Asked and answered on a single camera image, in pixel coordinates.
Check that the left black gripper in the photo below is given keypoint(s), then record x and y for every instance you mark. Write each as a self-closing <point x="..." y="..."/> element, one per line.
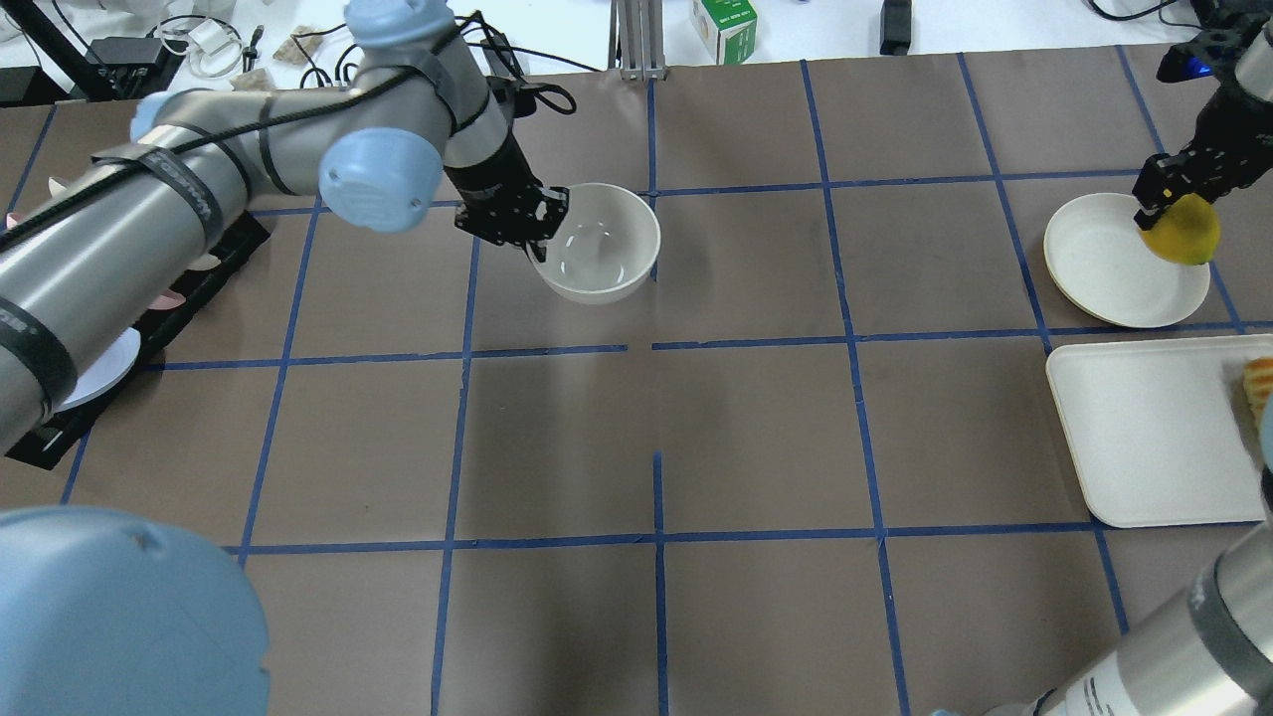
<point x="484" y="179"/>

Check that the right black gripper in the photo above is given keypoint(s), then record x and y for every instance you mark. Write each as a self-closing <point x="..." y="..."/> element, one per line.
<point x="1219" y="129"/>

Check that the yellow lemon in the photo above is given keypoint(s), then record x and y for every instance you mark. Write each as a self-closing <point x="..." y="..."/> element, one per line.
<point x="1187" y="233"/>

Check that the white ceramic bowl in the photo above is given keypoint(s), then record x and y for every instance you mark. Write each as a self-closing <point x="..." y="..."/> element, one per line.
<point x="604" y="249"/>

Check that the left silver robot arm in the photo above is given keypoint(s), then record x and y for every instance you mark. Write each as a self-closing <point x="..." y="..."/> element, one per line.
<point x="107" y="613"/>

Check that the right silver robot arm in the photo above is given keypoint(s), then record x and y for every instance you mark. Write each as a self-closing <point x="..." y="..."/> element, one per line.
<point x="1206" y="650"/>

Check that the cream round plate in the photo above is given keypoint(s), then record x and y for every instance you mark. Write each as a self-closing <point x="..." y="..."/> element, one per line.
<point x="1095" y="256"/>

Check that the sliced yellow bread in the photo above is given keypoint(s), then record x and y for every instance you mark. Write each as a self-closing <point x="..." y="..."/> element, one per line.
<point x="1256" y="385"/>

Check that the cream rectangular tray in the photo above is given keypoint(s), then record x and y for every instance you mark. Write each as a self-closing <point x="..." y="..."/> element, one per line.
<point x="1159" y="430"/>

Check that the green white carton box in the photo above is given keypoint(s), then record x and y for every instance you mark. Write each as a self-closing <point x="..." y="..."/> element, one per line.
<point x="728" y="29"/>

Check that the black power adapter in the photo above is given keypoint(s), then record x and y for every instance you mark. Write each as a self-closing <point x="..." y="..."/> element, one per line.
<point x="895" y="27"/>

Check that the pink plate in rack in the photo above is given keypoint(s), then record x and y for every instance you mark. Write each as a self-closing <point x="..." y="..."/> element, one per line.
<point x="171" y="296"/>

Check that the lavender plate in rack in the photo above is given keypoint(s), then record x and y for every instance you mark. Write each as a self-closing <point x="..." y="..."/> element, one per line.
<point x="107" y="371"/>

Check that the black dish rack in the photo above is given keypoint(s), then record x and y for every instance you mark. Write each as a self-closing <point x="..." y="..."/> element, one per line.
<point x="46" y="445"/>

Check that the aluminium frame post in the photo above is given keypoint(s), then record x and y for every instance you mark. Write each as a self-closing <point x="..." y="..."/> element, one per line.
<point x="636" y="46"/>

